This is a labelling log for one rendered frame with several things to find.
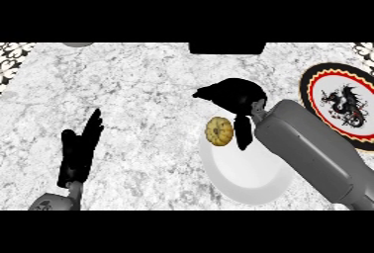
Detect plain white plate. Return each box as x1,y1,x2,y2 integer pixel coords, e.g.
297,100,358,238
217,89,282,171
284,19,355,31
197,108,296,207

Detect black appliance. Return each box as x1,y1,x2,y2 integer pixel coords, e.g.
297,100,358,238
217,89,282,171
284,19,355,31
186,42,268,55

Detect yellow squash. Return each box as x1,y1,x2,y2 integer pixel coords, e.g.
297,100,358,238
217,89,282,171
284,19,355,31
203,116,235,147

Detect grey round object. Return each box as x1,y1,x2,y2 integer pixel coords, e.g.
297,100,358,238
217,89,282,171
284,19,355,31
62,42,95,48

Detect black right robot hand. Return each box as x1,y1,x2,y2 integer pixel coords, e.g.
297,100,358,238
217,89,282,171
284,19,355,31
191,77,269,152

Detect dragon print plate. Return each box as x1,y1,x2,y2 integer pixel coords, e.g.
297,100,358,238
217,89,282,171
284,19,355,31
299,62,374,153

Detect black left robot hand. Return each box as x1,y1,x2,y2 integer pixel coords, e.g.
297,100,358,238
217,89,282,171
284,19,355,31
56,108,105,190

